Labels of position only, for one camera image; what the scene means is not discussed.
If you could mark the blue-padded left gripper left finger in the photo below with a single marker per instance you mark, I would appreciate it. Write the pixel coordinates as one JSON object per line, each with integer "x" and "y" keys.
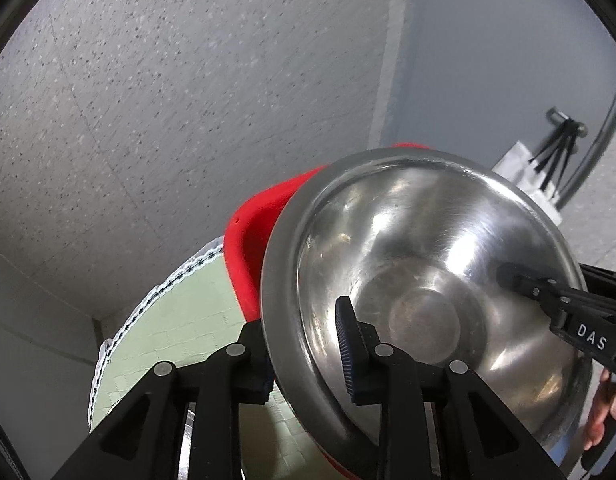
{"x": 142, "y": 436}

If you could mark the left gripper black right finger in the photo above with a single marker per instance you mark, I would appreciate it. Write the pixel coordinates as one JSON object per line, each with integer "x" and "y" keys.
{"x": 532, "y": 284}

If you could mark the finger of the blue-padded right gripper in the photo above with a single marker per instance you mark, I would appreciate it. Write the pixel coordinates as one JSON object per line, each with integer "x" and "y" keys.
{"x": 432, "y": 416}

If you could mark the large steel bowl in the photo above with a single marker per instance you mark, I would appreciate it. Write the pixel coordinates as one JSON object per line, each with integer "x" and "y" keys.
{"x": 414, "y": 238}

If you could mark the red plastic basin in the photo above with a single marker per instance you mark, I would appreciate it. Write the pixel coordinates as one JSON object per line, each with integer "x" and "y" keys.
{"x": 250, "y": 254}

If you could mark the person's hand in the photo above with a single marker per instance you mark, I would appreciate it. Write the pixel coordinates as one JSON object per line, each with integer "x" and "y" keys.
{"x": 603, "y": 406}

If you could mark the white tote bag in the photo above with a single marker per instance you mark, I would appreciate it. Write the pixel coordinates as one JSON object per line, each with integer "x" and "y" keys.
{"x": 539, "y": 174}

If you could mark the grey door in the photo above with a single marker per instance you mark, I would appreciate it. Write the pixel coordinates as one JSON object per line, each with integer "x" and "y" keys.
{"x": 473, "y": 77}

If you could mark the metal door handle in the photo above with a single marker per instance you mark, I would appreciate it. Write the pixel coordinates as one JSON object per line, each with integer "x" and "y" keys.
{"x": 567, "y": 122}

